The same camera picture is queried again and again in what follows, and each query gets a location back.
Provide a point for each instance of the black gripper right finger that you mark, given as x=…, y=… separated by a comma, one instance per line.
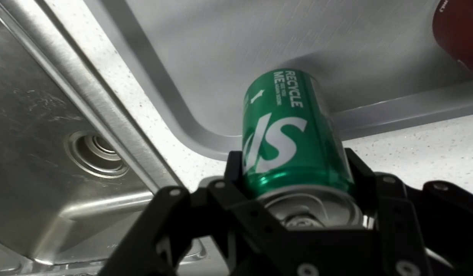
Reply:
x=422, y=232

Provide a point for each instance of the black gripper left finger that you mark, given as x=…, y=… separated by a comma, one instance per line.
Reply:
x=252, y=241

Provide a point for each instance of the green Sprite can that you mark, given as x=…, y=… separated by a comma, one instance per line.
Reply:
x=293, y=163

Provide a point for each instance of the red soda can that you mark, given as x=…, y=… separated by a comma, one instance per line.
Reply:
x=454, y=29

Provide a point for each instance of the grey plastic tray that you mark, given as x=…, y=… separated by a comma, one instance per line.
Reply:
x=377, y=63

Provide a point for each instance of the stainless steel double sink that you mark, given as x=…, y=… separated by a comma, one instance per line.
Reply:
x=82, y=147

